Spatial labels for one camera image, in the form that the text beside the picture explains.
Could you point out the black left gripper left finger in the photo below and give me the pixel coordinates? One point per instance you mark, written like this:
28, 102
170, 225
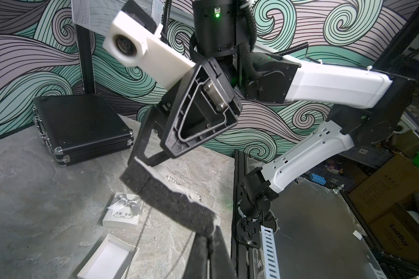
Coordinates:
197, 264

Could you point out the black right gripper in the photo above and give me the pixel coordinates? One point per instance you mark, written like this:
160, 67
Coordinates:
200, 106

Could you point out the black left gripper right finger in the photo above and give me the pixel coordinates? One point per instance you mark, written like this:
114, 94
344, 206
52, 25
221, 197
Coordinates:
220, 265

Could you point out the grey foam insert pad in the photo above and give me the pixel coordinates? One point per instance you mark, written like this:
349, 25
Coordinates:
177, 202

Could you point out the white jewelry box base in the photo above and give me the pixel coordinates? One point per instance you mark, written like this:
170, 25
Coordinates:
111, 260

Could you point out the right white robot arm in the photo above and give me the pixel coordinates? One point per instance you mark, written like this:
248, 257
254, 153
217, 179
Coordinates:
328, 108

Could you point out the black aluminium case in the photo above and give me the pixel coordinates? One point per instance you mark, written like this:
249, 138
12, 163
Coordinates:
76, 128

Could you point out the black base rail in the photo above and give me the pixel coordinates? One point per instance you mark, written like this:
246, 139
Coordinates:
246, 240

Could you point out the white slotted cable duct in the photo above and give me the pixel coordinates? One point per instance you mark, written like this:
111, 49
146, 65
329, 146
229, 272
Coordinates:
270, 256

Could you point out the clear acrylic wall holder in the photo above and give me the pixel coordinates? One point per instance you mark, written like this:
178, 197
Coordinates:
97, 15

